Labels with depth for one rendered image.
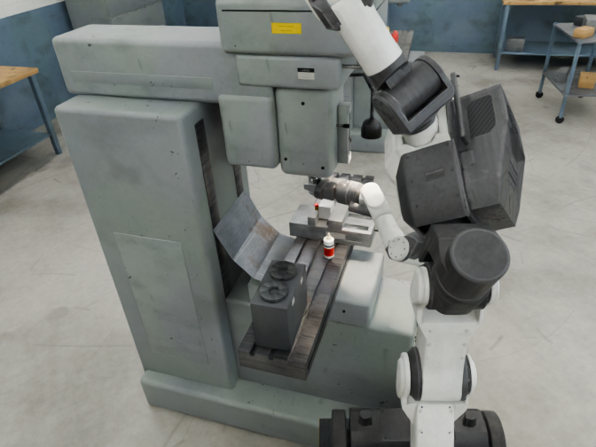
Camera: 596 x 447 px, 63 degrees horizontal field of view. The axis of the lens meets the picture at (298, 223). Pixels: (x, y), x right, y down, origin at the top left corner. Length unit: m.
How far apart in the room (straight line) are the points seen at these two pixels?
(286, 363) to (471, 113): 0.91
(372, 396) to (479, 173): 1.36
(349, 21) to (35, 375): 2.61
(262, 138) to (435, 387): 0.92
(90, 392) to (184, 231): 1.33
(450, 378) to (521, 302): 1.95
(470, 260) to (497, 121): 0.36
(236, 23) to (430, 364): 1.09
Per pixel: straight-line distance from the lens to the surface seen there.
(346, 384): 2.25
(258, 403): 2.38
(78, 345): 3.20
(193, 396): 2.49
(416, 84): 1.13
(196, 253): 1.89
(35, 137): 5.61
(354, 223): 2.02
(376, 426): 1.81
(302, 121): 1.59
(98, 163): 1.90
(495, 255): 1.00
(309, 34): 1.47
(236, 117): 1.65
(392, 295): 2.09
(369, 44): 1.08
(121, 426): 2.73
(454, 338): 1.29
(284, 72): 1.53
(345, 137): 1.66
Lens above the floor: 2.12
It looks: 34 degrees down
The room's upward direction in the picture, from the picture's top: 3 degrees counter-clockwise
